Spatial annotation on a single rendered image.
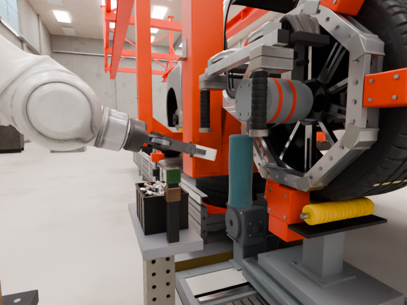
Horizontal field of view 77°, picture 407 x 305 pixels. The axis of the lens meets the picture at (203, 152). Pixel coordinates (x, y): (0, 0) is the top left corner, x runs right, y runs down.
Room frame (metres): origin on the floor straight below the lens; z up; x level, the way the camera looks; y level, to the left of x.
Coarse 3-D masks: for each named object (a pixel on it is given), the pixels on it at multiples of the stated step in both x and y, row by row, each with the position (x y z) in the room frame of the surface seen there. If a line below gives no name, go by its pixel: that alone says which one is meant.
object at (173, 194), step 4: (164, 188) 0.67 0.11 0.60; (168, 188) 0.65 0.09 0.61; (172, 188) 0.66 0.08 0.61; (176, 188) 0.66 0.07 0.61; (180, 188) 0.67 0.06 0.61; (164, 192) 0.68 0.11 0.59; (168, 192) 0.65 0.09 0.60; (172, 192) 0.65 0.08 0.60; (176, 192) 0.66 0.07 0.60; (180, 192) 0.66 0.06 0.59; (164, 196) 0.68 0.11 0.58; (168, 196) 0.65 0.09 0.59; (172, 196) 0.65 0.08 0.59; (176, 196) 0.66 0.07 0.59; (180, 196) 0.66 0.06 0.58; (168, 200) 0.65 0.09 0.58; (172, 200) 0.65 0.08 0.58; (176, 200) 0.66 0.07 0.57
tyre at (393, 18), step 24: (384, 0) 0.64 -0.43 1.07; (384, 24) 0.63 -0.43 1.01; (384, 48) 0.62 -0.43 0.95; (384, 120) 0.61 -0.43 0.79; (384, 144) 0.61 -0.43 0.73; (360, 168) 0.66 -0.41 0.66; (384, 168) 0.62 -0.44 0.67; (312, 192) 0.81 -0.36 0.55; (336, 192) 0.73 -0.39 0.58; (360, 192) 0.68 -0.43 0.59; (384, 192) 0.78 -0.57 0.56
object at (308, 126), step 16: (320, 32) 0.90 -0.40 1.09; (320, 48) 1.01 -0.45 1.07; (336, 48) 0.78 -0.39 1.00; (320, 64) 1.09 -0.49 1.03; (336, 64) 0.79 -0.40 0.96; (304, 80) 0.91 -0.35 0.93; (320, 80) 0.83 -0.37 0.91; (336, 96) 0.81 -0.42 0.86; (320, 112) 0.87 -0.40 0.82; (336, 112) 0.77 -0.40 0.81; (272, 128) 1.06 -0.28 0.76; (288, 128) 1.11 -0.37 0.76; (304, 128) 1.14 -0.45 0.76; (272, 144) 1.03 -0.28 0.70; (288, 144) 0.96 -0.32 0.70; (304, 144) 1.09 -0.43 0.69; (288, 160) 0.97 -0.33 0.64; (304, 160) 0.99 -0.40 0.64
